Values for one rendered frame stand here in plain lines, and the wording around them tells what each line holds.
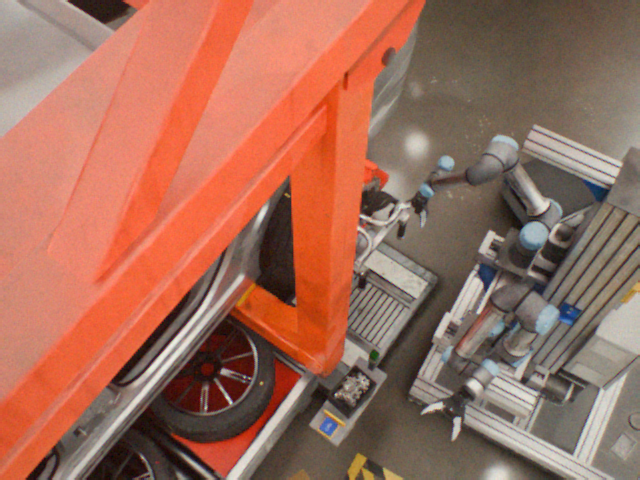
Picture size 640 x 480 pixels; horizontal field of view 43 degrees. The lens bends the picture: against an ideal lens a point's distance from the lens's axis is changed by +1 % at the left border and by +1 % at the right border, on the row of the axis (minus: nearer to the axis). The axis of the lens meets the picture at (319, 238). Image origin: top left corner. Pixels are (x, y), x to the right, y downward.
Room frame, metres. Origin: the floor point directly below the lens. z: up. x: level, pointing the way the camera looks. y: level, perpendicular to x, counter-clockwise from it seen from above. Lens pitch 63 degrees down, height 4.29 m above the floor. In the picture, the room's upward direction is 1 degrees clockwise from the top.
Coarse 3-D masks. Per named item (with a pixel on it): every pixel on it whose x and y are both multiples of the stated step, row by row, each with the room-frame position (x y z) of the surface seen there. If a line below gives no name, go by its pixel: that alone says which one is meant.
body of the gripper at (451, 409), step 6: (462, 390) 0.89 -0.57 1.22; (468, 390) 0.88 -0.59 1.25; (474, 396) 0.86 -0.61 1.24; (450, 402) 0.83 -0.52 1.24; (468, 402) 0.85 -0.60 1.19; (444, 408) 0.82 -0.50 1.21; (450, 408) 0.81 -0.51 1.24; (456, 408) 0.81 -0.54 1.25; (462, 408) 0.81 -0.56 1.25; (450, 414) 0.80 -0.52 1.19; (456, 414) 0.79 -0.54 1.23
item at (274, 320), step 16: (256, 288) 1.53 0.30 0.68; (256, 304) 1.45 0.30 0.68; (272, 304) 1.45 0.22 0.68; (240, 320) 1.42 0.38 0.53; (256, 320) 1.36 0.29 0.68; (272, 320) 1.35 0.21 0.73; (288, 320) 1.33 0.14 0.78; (272, 336) 1.30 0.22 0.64; (288, 336) 1.27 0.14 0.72; (288, 352) 1.25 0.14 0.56
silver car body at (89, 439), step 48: (0, 0) 2.14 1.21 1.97; (48, 0) 2.13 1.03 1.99; (96, 0) 2.92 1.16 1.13; (0, 48) 1.89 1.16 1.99; (48, 48) 1.91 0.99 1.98; (96, 48) 1.94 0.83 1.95; (0, 96) 1.66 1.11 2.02; (384, 96) 2.41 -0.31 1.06; (240, 240) 1.53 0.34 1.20; (192, 288) 1.46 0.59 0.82; (240, 288) 1.45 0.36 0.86; (192, 336) 1.20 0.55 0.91; (144, 384) 0.97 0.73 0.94; (96, 432) 0.75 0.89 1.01
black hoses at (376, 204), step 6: (378, 192) 1.87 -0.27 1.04; (384, 192) 1.89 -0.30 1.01; (372, 198) 1.85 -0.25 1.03; (378, 198) 1.84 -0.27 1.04; (384, 198) 1.84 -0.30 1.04; (390, 198) 1.85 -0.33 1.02; (396, 198) 1.88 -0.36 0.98; (372, 204) 1.82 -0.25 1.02; (378, 204) 1.82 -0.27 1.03; (384, 204) 1.81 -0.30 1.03; (366, 210) 1.80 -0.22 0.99; (372, 210) 1.80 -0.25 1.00; (378, 210) 1.80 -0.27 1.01; (372, 216) 1.78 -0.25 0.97
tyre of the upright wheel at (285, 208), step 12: (288, 192) 1.80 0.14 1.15; (276, 204) 1.76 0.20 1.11; (288, 204) 1.75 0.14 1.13; (276, 216) 1.72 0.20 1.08; (288, 216) 1.71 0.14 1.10; (276, 228) 1.68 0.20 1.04; (288, 228) 1.66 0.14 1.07; (264, 240) 1.66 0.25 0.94; (276, 240) 1.64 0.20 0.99; (288, 240) 1.63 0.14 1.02; (264, 252) 1.65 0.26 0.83; (276, 252) 1.61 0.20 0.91; (288, 252) 1.59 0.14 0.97; (276, 264) 1.62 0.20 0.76; (288, 264) 1.57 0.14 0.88
